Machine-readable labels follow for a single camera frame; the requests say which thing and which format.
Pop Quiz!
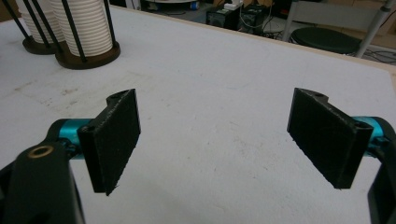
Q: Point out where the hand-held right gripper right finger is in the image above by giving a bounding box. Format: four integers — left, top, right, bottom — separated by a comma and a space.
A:
286, 87, 375, 190

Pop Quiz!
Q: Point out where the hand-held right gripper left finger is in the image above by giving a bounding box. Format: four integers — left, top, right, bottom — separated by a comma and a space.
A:
77, 88, 142, 197

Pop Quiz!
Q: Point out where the dark brown cup holder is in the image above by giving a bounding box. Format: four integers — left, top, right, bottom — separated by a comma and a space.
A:
1, 0, 121, 71

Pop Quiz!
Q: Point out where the stack of white paper cups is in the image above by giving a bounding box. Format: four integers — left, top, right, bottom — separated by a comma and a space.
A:
48, 0, 114, 58
21, 0, 65, 45

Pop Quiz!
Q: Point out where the black round stool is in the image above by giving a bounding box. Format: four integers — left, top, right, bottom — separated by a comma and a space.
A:
290, 26, 362, 55

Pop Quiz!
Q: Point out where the white table mat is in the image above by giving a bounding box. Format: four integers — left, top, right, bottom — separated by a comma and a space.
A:
0, 5, 396, 224

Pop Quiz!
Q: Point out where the black computer tower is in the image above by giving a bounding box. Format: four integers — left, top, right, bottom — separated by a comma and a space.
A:
205, 6, 241, 31
240, 4, 273, 34

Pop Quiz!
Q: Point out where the white round table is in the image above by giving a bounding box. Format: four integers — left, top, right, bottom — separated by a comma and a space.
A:
145, 0, 194, 5

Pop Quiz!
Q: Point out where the white power strip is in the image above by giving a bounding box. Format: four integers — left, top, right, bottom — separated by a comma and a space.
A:
223, 1, 245, 11

